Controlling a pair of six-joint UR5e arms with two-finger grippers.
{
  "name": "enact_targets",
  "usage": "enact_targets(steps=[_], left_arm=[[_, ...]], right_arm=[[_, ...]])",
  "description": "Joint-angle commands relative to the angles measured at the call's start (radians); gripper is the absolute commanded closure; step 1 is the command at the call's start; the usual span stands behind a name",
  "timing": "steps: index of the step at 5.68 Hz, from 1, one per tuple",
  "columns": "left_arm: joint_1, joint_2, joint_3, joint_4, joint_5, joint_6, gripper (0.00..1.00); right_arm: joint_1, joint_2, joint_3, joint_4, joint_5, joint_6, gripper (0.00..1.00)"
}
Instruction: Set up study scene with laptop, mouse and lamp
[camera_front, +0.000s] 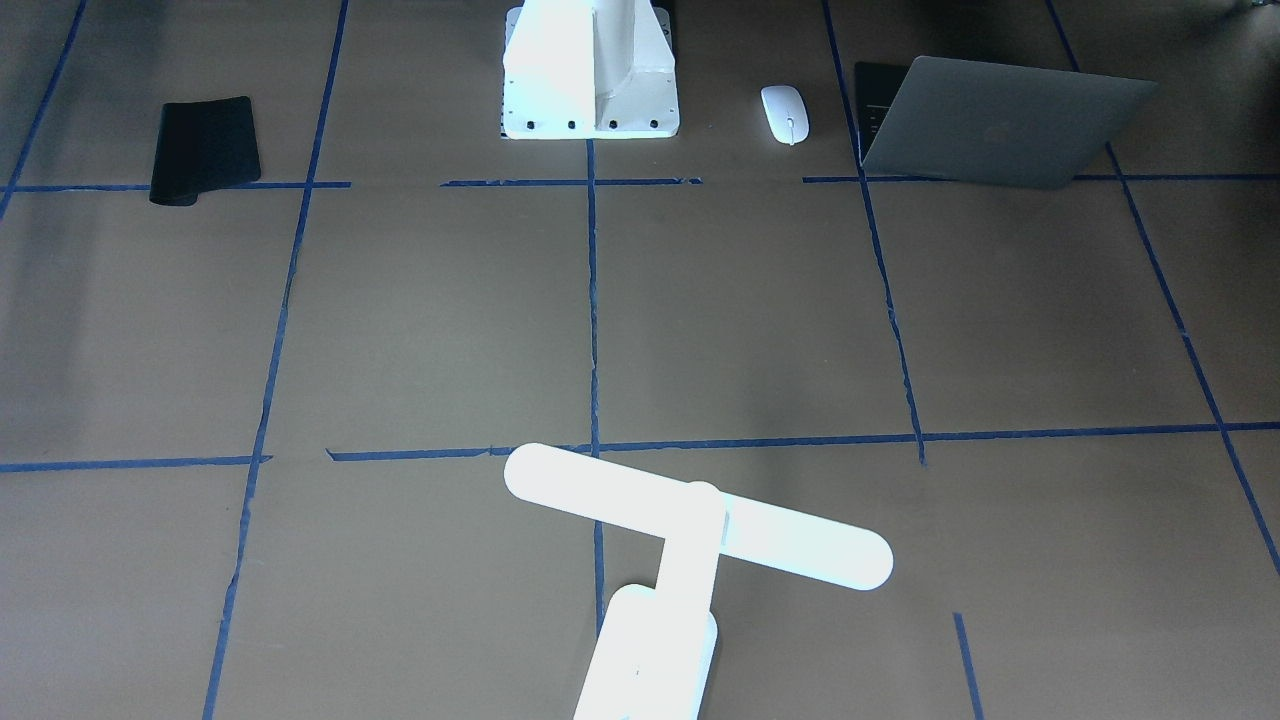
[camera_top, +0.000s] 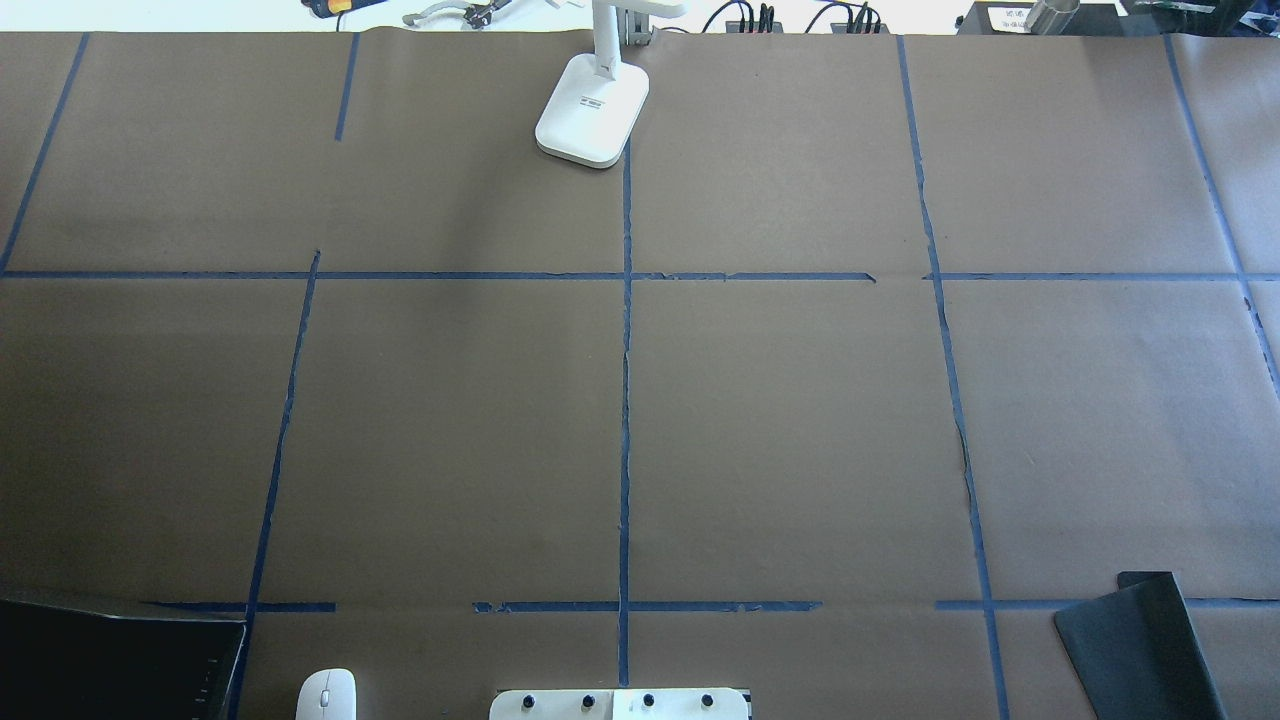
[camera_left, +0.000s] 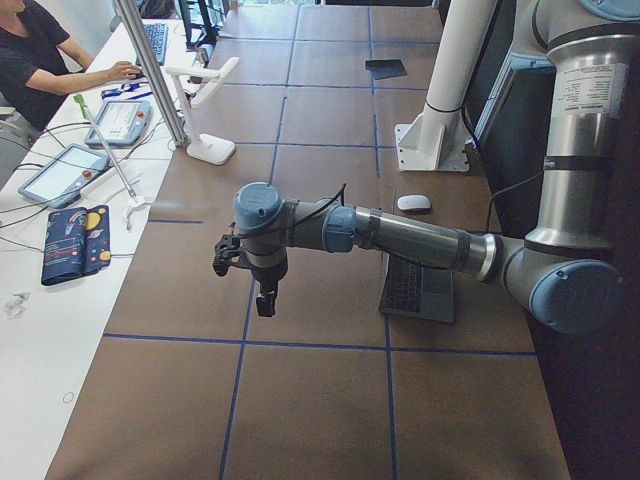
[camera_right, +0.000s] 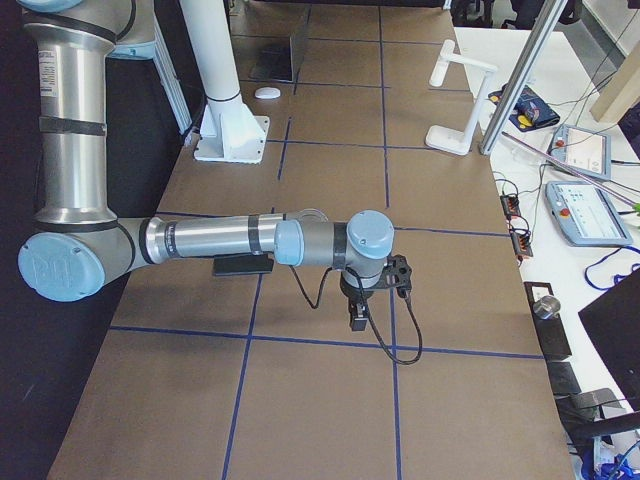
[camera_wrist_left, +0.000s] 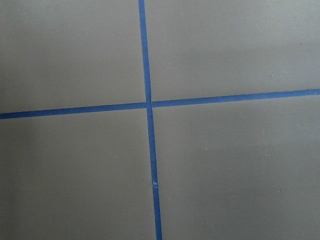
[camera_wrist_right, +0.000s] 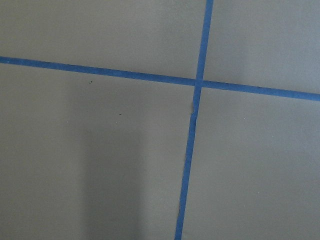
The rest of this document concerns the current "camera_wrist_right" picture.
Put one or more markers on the blue tape line lengthwise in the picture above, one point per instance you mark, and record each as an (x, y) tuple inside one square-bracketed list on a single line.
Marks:
[(198, 82)]

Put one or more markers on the blue tape line crosswise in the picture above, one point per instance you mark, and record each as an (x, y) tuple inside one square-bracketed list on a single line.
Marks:
[(160, 78)]

